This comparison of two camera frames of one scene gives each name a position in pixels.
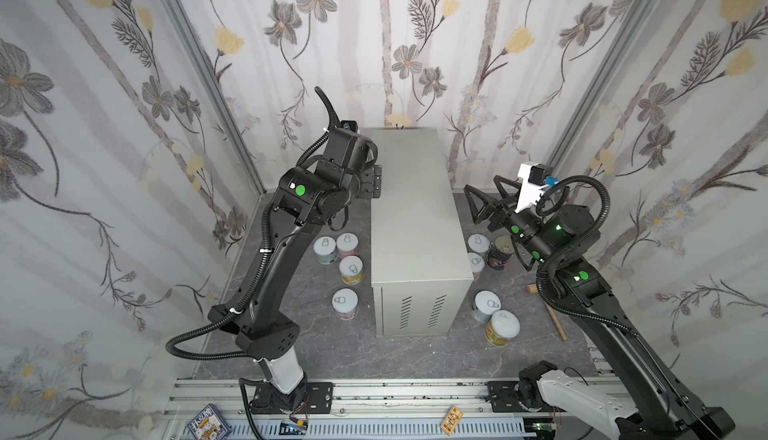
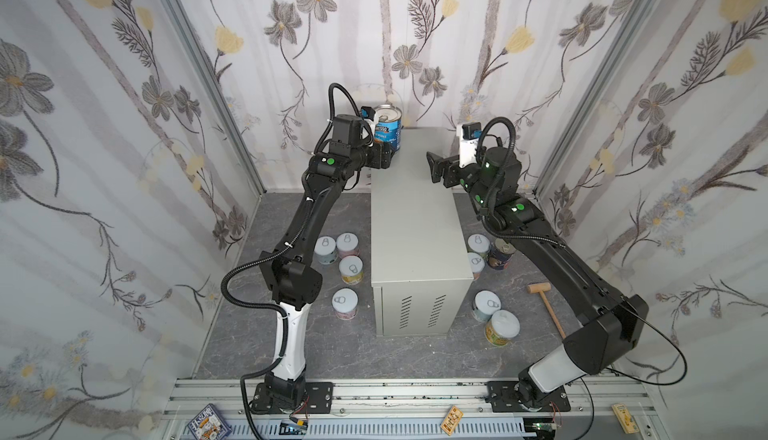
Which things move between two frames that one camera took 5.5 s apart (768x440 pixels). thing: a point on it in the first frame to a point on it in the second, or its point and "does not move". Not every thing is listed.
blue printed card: [209, 424] does not move
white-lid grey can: [484, 303] does not move
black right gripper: [497, 210] to [450, 170]
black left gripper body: [369, 180] to [384, 155]
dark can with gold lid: [502, 252] does not move
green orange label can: [502, 326] does not move
